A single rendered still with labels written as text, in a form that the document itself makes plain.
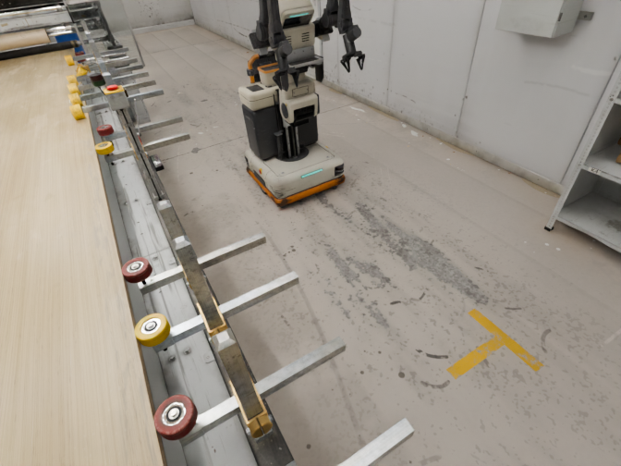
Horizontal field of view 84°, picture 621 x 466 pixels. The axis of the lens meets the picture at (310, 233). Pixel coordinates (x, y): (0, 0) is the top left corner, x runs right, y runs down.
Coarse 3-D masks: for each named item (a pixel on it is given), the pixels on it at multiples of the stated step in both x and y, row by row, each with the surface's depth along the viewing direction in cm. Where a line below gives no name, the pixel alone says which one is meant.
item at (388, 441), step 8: (400, 424) 72; (408, 424) 72; (384, 432) 72; (392, 432) 72; (400, 432) 71; (408, 432) 71; (376, 440) 71; (384, 440) 70; (392, 440) 70; (400, 440) 70; (368, 448) 70; (376, 448) 69; (384, 448) 69; (392, 448) 70; (352, 456) 69; (360, 456) 69; (368, 456) 69; (376, 456) 68; (384, 456) 71; (344, 464) 68; (352, 464) 68; (360, 464) 68; (368, 464) 68
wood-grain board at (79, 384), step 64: (0, 64) 329; (64, 64) 311; (0, 128) 202; (64, 128) 195; (0, 192) 145; (64, 192) 142; (0, 256) 114; (64, 256) 112; (0, 320) 94; (64, 320) 92; (128, 320) 91; (0, 384) 79; (64, 384) 78; (128, 384) 77; (0, 448) 69; (64, 448) 68; (128, 448) 67
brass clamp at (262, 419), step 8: (256, 392) 81; (240, 408) 78; (264, 408) 78; (256, 416) 77; (264, 416) 77; (248, 424) 76; (256, 424) 76; (264, 424) 76; (272, 424) 78; (248, 432) 76; (256, 432) 76; (264, 432) 78
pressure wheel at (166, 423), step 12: (180, 396) 74; (168, 408) 72; (180, 408) 72; (192, 408) 72; (156, 420) 70; (168, 420) 70; (180, 420) 70; (192, 420) 71; (168, 432) 68; (180, 432) 69
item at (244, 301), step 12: (288, 276) 105; (264, 288) 102; (276, 288) 103; (240, 300) 100; (252, 300) 100; (228, 312) 98; (180, 324) 95; (192, 324) 95; (204, 324) 96; (168, 336) 92; (180, 336) 93; (156, 348) 91
